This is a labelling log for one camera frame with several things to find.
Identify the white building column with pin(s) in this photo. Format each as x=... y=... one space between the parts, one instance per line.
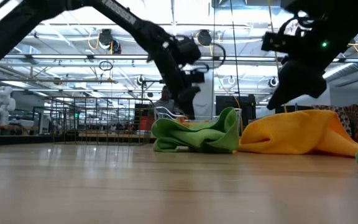
x=207 y=102

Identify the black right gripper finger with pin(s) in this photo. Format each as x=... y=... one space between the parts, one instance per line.
x=280 y=98

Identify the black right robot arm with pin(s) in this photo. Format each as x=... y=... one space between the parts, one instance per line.
x=346 y=25

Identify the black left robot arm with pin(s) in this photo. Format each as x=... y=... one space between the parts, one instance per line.
x=120 y=12

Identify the white robot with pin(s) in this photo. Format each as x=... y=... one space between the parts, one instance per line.
x=3 y=102

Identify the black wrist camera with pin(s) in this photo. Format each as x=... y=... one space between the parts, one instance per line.
x=189 y=51
x=275 y=42

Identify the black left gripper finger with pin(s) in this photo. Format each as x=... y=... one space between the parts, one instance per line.
x=189 y=102

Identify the clear plastic basket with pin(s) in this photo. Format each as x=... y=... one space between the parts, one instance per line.
x=163 y=109

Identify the black screen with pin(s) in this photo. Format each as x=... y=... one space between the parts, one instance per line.
x=228 y=105

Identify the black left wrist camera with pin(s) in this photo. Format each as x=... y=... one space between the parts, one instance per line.
x=189 y=51

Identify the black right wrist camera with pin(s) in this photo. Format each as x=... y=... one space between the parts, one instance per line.
x=275 y=42

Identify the long ceiling light strip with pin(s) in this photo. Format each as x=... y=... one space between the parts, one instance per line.
x=120 y=57

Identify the patterned fabric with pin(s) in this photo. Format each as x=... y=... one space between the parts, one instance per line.
x=353 y=121

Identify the red box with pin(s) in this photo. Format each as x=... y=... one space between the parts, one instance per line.
x=147 y=123

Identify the person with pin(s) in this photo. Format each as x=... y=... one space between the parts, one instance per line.
x=166 y=96

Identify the orange microfiber towel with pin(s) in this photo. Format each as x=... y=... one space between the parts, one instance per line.
x=191 y=124
x=291 y=133

